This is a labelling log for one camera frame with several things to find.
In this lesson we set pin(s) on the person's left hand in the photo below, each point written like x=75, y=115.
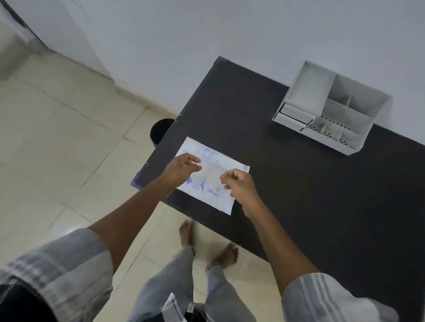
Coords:
x=181, y=170

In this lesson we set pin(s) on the person's right hand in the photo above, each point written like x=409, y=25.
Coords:
x=242, y=189

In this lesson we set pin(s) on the white glove packet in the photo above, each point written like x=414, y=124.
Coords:
x=207, y=187

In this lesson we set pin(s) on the grey organizer drawer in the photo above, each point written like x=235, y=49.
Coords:
x=299, y=112
x=289, y=121

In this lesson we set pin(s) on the grey desk organizer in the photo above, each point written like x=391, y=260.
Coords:
x=342, y=112

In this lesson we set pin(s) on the person's right forearm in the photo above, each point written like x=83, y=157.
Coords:
x=282, y=248

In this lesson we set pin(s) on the person's left forearm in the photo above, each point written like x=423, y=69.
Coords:
x=132, y=215

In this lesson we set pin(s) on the person's left foot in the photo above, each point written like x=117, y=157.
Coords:
x=186, y=232

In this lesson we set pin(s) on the person's foot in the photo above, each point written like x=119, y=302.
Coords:
x=186, y=232
x=227, y=255

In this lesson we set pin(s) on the person's right foot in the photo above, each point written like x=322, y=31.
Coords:
x=227, y=255

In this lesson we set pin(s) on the black trash bin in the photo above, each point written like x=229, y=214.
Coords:
x=161, y=131

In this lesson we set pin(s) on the blue table corner guard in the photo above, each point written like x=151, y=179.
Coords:
x=135, y=182

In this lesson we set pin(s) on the grey trousers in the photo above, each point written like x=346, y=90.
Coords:
x=166, y=282

